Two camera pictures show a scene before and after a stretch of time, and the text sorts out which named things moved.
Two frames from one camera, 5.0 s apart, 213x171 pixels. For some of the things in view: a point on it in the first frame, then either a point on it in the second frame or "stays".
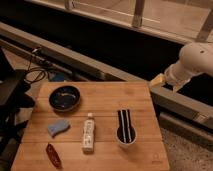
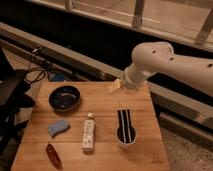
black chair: [13, 100] stays
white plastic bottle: [89, 134] stays
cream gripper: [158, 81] -> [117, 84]
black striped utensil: [125, 133] stays
